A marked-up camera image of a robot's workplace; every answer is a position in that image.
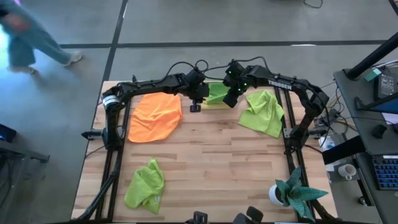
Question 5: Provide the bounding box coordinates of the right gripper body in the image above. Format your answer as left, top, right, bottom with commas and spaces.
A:
223, 73, 251, 94

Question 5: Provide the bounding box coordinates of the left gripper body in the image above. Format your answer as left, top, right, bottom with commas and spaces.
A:
185, 68, 211, 101

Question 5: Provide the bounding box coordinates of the orange microfiber towel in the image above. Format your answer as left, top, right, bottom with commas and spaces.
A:
127, 91, 183, 143

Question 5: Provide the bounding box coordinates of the lime green microfiber towel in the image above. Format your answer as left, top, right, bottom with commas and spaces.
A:
238, 89, 285, 139

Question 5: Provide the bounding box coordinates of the clear plastic bin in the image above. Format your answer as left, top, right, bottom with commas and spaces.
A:
192, 79, 243, 110

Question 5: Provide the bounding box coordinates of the black power brick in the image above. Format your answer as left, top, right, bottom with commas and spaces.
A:
322, 108, 340, 124

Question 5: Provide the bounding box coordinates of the white and blue container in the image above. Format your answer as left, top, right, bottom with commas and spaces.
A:
319, 136, 336, 152

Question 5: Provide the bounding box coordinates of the dark grey side desk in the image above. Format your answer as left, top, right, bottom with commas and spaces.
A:
333, 67, 398, 224

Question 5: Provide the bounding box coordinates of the lime towel with white tag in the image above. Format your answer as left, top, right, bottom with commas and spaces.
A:
123, 159, 165, 215

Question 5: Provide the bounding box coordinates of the black monitor stand base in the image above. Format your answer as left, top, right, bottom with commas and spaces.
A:
355, 91, 398, 111

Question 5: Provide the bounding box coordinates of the artificial plant in white pot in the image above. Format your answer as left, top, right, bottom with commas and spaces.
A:
269, 166, 330, 222

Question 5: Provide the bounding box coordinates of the black flat bar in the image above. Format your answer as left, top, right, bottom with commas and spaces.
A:
322, 135, 366, 166

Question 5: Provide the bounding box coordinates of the small teal box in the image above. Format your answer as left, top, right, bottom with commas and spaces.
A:
364, 67, 382, 82

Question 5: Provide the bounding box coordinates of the black round pole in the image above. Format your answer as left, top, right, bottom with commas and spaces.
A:
345, 32, 398, 80

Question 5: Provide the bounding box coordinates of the white mug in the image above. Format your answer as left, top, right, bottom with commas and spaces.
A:
338, 163, 358, 181

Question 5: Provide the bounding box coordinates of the black computer mouse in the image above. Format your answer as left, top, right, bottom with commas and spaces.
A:
370, 123, 388, 139

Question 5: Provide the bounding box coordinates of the black power adapter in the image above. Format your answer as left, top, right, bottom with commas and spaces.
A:
377, 73, 396, 100

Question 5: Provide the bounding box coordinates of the black keyboard with blue backlight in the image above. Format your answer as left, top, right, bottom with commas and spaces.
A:
371, 154, 398, 191

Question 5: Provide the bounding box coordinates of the person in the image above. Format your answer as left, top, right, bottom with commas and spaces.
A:
0, 0, 84, 75

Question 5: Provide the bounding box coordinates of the black metal stand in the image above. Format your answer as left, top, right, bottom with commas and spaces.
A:
0, 139, 50, 224

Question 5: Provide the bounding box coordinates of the black device with blue light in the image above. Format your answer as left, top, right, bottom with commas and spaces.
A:
0, 123, 18, 144

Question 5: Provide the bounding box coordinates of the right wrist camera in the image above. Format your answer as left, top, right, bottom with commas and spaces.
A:
222, 91, 241, 109

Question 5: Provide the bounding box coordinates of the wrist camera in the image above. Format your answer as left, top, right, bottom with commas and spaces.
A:
189, 99, 202, 113
222, 91, 241, 109

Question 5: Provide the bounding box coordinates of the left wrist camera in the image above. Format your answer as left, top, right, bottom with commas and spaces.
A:
189, 99, 202, 113

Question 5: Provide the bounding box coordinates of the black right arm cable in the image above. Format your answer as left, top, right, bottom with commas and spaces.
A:
203, 55, 269, 82

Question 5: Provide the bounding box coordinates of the black floor cable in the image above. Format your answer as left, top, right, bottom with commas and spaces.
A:
303, 0, 324, 9

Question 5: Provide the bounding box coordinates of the black aluminium table frame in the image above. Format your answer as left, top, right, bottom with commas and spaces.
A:
70, 74, 343, 224

